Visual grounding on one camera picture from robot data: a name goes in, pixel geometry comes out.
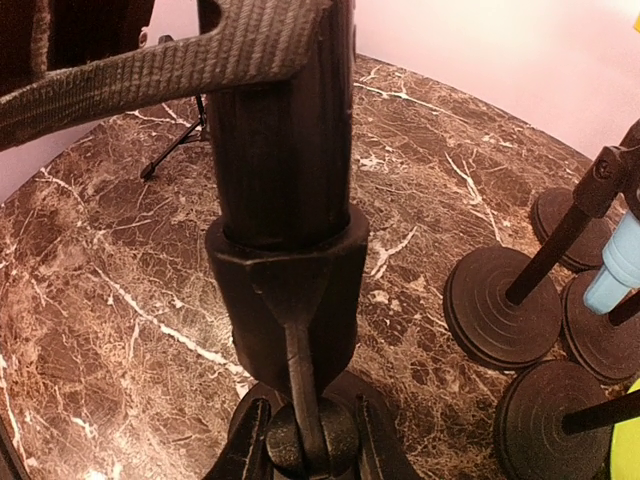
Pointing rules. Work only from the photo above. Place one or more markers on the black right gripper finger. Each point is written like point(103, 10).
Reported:
point(255, 42)

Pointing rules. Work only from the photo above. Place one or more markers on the black round-base stand purple mic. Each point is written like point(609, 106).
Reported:
point(605, 345)

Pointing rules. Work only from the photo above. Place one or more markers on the black round-base stand mint mic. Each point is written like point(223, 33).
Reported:
point(554, 421)

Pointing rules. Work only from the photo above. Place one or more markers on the black round-base stand front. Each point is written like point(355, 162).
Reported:
point(294, 328)

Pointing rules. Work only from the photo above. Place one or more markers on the lime green plate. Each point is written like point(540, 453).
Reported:
point(624, 457)

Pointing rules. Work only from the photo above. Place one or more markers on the black tripod microphone stand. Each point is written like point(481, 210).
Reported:
point(197, 131)

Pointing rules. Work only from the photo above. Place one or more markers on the blue microphone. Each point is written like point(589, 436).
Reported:
point(619, 273)

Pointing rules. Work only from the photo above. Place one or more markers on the black round-base stand orange mic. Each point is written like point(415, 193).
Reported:
point(588, 239)

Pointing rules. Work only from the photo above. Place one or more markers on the black round-base stand blue mic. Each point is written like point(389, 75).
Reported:
point(500, 305)

